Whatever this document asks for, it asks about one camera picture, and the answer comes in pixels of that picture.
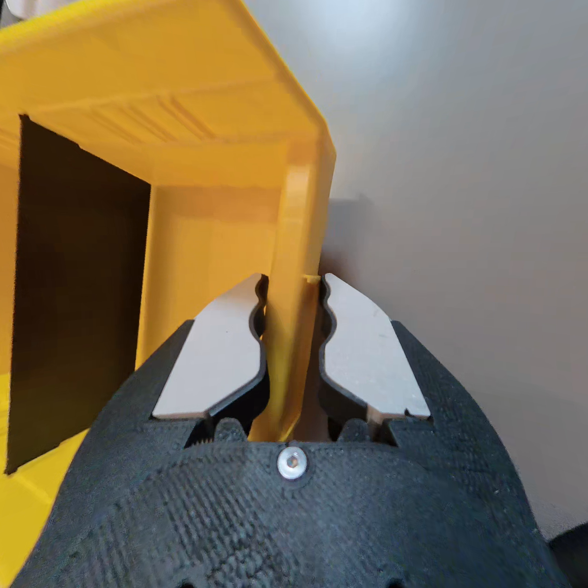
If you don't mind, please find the yellow plastic bin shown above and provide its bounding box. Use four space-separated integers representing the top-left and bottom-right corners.
0 0 337 584

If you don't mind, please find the dark bin divider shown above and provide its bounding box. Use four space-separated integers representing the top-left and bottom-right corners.
5 115 153 475

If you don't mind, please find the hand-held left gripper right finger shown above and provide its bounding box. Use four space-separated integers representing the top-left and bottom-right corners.
317 273 432 439

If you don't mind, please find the dark rounded object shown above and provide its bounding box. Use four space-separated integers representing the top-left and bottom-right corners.
547 524 588 588

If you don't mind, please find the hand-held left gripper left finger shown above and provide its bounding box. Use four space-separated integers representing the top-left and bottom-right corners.
152 273 272 438

